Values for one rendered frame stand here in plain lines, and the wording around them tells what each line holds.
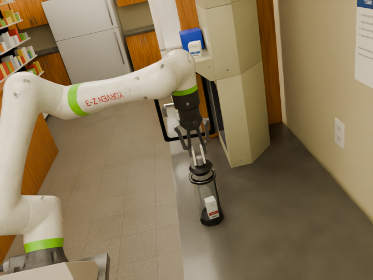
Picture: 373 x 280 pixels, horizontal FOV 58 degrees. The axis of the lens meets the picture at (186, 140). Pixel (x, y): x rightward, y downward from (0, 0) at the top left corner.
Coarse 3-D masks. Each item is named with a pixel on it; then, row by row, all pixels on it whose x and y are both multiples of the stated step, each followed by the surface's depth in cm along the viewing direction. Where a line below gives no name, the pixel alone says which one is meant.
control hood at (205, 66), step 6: (204, 48) 163; (204, 54) 152; (198, 60) 146; (204, 60) 144; (210, 60) 144; (198, 66) 145; (204, 66) 145; (210, 66) 146; (198, 72) 146; (204, 72) 146; (210, 72) 147; (210, 78) 148
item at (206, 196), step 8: (192, 176) 131; (200, 176) 135; (208, 176) 135; (200, 184) 126; (208, 184) 127; (200, 192) 129; (208, 192) 129; (200, 200) 131; (208, 200) 130; (216, 200) 133; (200, 208) 134; (208, 208) 132; (216, 208) 134; (200, 216) 138; (208, 216) 134; (216, 216) 135
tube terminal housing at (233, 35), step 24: (240, 0) 139; (216, 24) 138; (240, 24) 142; (216, 48) 142; (240, 48) 145; (216, 72) 147; (240, 72) 148; (240, 96) 153; (264, 96) 168; (216, 120) 189; (240, 120) 159; (264, 120) 173; (240, 144) 165; (264, 144) 177
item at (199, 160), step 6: (198, 156) 127; (192, 162) 130; (198, 162) 126; (210, 162) 128; (192, 168) 126; (198, 168) 125; (204, 168) 125; (210, 168) 126; (198, 174) 126; (204, 174) 126
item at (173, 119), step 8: (200, 80) 180; (200, 88) 182; (200, 96) 185; (160, 104) 188; (168, 104) 188; (200, 104) 187; (168, 112) 190; (176, 112) 190; (200, 112) 189; (168, 120) 192; (176, 120) 192; (168, 128) 195; (200, 128) 194; (168, 136) 197; (176, 136) 197
